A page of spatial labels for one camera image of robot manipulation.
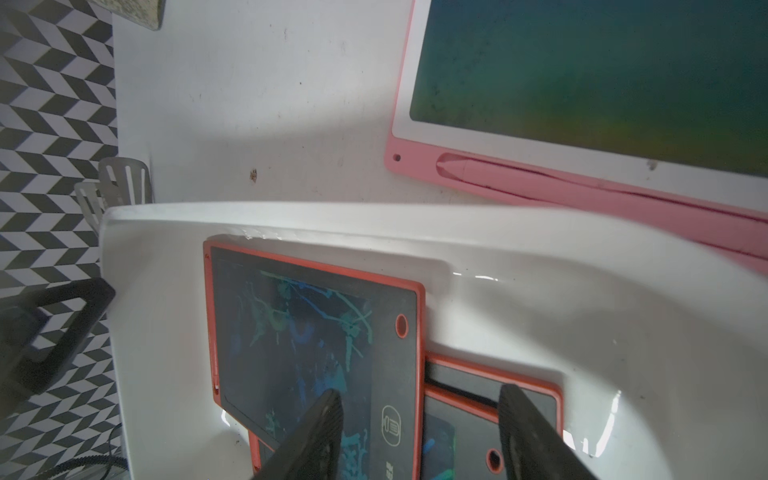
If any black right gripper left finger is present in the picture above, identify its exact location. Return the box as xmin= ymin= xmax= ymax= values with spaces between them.
xmin=254 ymin=389 xmax=344 ymax=479

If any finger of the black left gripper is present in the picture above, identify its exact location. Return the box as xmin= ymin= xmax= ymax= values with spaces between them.
xmin=1 ymin=278 xmax=116 ymax=396

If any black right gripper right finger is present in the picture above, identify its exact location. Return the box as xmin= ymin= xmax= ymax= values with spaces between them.
xmin=497 ymin=384 xmax=597 ymax=480

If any red writing tablet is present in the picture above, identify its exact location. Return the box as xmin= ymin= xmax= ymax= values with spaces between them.
xmin=203 ymin=239 xmax=426 ymax=479
xmin=226 ymin=345 xmax=563 ymax=479

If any white plastic storage box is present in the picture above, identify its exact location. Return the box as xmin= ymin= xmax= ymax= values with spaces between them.
xmin=100 ymin=202 xmax=767 ymax=479

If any metal fork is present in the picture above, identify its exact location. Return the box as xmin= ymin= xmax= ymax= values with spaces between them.
xmin=74 ymin=181 xmax=108 ymax=235

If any slotted metal spatula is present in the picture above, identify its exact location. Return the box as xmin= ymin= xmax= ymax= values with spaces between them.
xmin=98 ymin=157 xmax=154 ymax=208

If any glass spice jar black lid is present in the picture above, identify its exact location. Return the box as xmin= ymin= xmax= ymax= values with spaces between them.
xmin=92 ymin=0 xmax=166 ymax=31

